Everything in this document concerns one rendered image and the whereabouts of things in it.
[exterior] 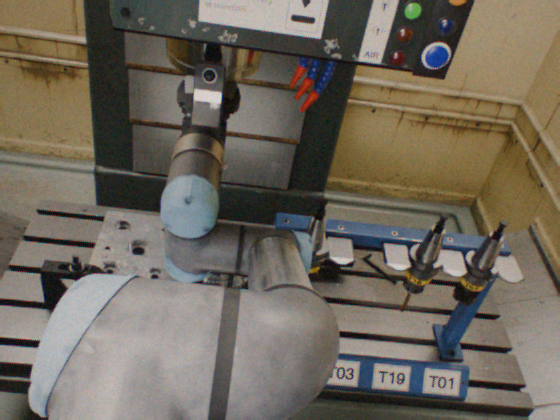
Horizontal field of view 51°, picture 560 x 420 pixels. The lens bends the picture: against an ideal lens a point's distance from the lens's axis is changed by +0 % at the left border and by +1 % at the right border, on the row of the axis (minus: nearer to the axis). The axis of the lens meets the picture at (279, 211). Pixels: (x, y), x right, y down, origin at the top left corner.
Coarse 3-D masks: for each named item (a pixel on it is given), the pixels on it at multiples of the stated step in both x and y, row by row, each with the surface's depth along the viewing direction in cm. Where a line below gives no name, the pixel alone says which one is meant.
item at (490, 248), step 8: (488, 240) 107; (496, 240) 106; (480, 248) 109; (488, 248) 107; (496, 248) 107; (472, 256) 111; (480, 256) 109; (488, 256) 108; (496, 256) 108; (480, 264) 109; (488, 264) 109
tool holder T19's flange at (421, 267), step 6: (414, 246) 112; (414, 252) 110; (414, 258) 109; (414, 264) 109; (420, 264) 108; (426, 264) 109; (432, 264) 109; (438, 264) 109; (414, 270) 110; (420, 270) 109; (426, 270) 110; (432, 270) 109; (438, 270) 110
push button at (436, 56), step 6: (432, 48) 74; (438, 48) 74; (444, 48) 74; (426, 54) 75; (432, 54) 74; (438, 54) 74; (444, 54) 74; (426, 60) 75; (432, 60) 75; (438, 60) 75; (444, 60) 75; (432, 66) 76; (438, 66) 76
